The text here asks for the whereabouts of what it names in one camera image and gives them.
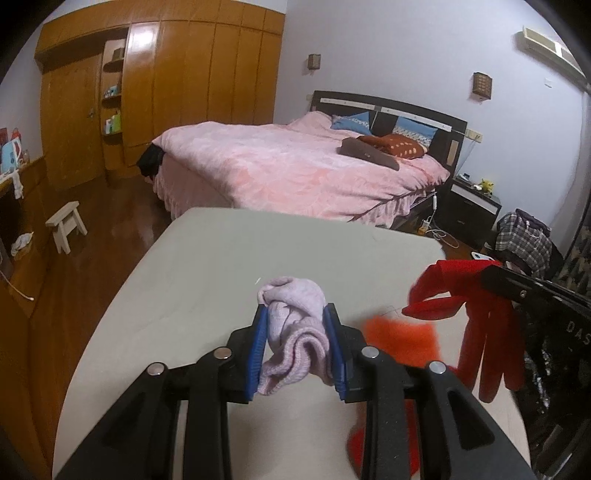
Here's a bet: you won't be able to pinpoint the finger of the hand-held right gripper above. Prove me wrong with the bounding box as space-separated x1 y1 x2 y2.
480 264 559 305

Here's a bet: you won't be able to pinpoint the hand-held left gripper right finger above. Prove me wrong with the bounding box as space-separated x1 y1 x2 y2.
322 302 539 480

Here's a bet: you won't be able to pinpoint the bed with pink cover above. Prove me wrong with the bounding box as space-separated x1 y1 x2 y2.
152 113 451 222

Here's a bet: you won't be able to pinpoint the wooden side cabinet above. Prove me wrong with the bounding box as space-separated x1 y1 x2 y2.
0 154 51 462

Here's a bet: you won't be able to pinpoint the dark wooden headboard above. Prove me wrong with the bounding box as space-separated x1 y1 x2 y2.
310 90 468 167

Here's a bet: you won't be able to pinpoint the wall air conditioner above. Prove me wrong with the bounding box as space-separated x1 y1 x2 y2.
523 27 587 77

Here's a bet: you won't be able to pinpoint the white power strip cable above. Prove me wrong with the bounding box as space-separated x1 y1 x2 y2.
418 194 458 247

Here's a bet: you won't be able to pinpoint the orange fuzzy cloth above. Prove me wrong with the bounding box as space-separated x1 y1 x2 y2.
362 316 441 370

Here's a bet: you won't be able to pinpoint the wooden wardrobe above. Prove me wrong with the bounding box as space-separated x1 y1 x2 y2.
34 7 286 190

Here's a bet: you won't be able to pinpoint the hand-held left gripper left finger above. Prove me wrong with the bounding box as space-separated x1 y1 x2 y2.
54 305 269 480

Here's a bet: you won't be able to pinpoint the black clothes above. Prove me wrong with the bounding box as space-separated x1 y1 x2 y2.
137 143 164 178

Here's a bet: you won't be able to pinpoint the brown pillow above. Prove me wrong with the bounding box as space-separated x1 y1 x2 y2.
338 138 400 171

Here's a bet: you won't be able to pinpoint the dark nightstand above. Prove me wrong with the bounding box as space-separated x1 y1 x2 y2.
445 175 502 250

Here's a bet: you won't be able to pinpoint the blue patterned pillow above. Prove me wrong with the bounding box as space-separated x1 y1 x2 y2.
331 112 372 132
394 117 438 144

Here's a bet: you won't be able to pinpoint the rust dotted pillow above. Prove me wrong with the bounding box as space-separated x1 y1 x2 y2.
359 134 428 159

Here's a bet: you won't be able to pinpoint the plaid bag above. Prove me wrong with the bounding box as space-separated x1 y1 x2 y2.
496 210 555 278

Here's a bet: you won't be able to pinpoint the blue and white box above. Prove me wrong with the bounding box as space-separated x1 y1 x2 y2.
0 137 24 174

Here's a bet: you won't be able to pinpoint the white crumpled cloth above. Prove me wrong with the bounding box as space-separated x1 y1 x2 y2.
10 232 35 257

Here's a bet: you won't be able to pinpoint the pink knitted sock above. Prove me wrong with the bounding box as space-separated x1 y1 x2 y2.
256 276 335 397

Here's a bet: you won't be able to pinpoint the small white wooden stool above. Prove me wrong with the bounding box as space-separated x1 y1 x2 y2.
45 202 88 254

